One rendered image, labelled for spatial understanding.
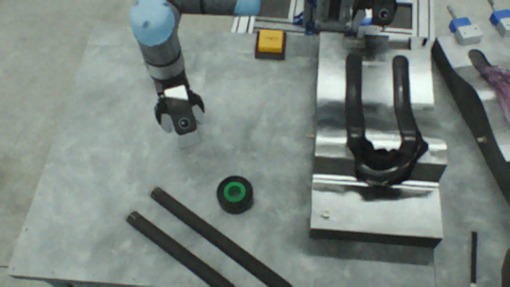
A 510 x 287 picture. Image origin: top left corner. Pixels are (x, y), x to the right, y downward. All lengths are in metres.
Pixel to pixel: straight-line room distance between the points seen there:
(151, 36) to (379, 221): 0.57
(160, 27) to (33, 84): 1.70
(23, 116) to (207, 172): 1.43
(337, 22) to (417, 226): 1.14
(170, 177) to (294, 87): 0.39
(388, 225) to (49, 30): 2.09
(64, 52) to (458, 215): 1.99
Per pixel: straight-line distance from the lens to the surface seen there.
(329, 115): 1.10
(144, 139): 1.22
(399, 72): 1.22
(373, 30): 1.33
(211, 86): 1.28
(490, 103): 1.21
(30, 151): 2.33
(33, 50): 2.68
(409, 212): 1.07
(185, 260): 1.02
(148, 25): 0.88
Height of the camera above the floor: 1.81
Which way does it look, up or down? 60 degrees down
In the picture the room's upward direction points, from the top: 4 degrees counter-clockwise
